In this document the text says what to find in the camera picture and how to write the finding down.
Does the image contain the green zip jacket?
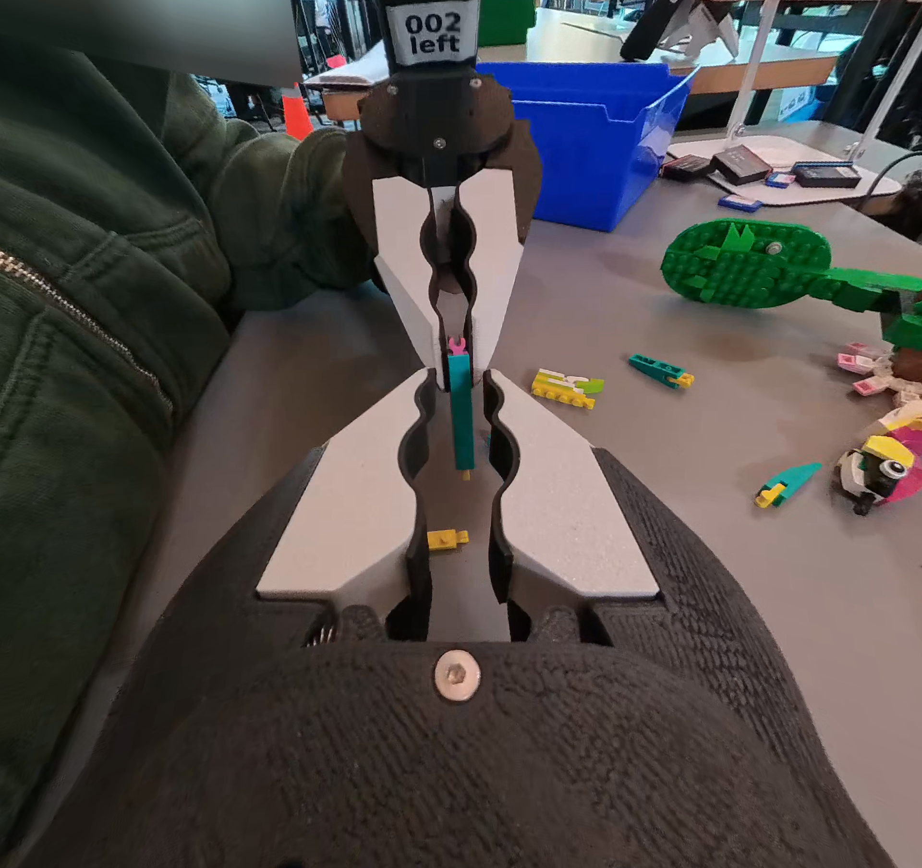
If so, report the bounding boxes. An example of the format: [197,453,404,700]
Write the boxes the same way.
[0,40,239,840]

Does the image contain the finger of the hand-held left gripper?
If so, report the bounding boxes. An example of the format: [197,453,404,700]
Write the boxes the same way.
[450,168,527,386]
[371,177,451,374]

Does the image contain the black box device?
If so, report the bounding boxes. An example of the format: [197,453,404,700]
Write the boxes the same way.
[709,144,773,187]

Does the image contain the black fuzzy object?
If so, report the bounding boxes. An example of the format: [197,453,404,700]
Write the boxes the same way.
[873,168,922,244]

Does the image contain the green cardboard box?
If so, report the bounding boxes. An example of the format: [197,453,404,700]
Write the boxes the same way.
[477,0,539,48]

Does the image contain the black red battery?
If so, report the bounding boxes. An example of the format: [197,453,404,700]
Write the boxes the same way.
[659,154,716,183]

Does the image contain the white tray with black boxes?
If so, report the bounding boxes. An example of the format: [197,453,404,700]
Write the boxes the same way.
[666,133,905,219]

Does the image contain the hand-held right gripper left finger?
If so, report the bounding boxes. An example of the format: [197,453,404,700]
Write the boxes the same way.
[254,367,439,640]

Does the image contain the orange traffic cone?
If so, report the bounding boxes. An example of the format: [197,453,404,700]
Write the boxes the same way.
[279,82,315,142]

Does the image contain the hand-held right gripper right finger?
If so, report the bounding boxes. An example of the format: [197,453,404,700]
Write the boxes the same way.
[481,370,661,642]

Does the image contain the black cable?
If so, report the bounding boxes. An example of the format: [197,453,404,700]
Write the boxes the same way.
[856,150,922,201]

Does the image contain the blue plastic bin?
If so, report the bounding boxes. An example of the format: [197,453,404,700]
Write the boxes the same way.
[475,61,701,234]

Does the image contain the teal lego bar pink clip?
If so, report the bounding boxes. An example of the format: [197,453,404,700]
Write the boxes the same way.
[445,335,478,482]

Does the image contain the teal lego feather yellow clip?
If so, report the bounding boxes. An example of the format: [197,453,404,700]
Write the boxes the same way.
[754,462,824,509]
[628,353,697,391]

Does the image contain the white stand leg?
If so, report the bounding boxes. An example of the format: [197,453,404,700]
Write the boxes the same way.
[724,0,784,143]
[856,0,922,157]

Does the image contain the yellow white lime lego piece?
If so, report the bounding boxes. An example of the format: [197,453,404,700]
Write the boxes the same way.
[532,369,606,410]

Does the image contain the black white folding bracket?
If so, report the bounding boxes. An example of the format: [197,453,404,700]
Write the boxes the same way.
[618,0,743,64]

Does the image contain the colourful lego bird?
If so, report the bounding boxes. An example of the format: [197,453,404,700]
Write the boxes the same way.
[834,400,922,518]

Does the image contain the green lego plant with flower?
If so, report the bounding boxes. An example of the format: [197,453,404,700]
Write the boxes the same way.
[660,218,922,408]

